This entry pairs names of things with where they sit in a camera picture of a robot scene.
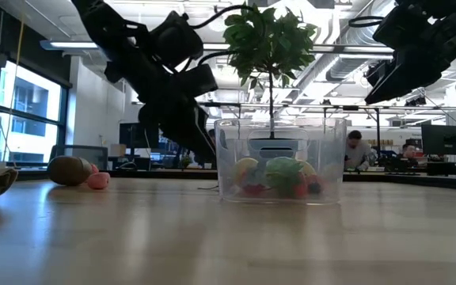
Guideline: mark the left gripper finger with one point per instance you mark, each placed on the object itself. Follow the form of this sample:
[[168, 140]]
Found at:
[[156, 120], [192, 122]]

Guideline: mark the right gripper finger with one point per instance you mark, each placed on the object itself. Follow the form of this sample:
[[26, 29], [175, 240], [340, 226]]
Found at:
[[410, 73], [376, 71]]

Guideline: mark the clear plastic tub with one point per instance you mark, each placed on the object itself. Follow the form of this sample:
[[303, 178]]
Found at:
[[331, 158]]

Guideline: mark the green round toy vegetable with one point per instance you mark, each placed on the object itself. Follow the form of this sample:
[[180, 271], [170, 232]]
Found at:
[[283, 172]]

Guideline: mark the artificial plant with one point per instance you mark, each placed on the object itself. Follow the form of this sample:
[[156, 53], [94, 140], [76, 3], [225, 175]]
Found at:
[[269, 43]]

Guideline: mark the dark blue blueberry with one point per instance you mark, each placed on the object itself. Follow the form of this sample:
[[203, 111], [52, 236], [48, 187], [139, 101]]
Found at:
[[315, 188]]

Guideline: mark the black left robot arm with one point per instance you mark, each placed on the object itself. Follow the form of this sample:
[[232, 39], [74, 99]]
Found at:
[[105, 23]]

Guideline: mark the black computer monitor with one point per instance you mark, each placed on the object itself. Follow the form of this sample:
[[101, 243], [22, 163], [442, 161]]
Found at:
[[131, 134], [443, 138]]

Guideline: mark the person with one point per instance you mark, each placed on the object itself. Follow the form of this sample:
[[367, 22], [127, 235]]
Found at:
[[409, 151], [356, 152]]

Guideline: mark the pink lumpy fruit piece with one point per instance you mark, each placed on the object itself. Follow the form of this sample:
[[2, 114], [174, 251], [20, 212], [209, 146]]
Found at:
[[98, 181]]

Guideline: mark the office chair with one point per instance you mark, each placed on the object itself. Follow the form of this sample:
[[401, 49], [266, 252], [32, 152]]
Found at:
[[79, 156]]

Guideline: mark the suspended linear ceiling light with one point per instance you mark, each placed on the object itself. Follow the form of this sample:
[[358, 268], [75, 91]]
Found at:
[[73, 44]]

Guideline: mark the brown kiwi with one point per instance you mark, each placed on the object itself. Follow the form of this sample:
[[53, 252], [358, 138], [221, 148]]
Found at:
[[69, 171]]

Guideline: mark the silver ventilation duct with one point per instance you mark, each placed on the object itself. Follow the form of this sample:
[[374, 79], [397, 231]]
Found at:
[[346, 65]]

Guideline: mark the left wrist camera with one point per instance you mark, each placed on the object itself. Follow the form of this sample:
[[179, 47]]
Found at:
[[199, 81]]

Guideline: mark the black aluminium frame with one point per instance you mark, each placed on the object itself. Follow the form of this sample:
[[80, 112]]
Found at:
[[153, 173]]

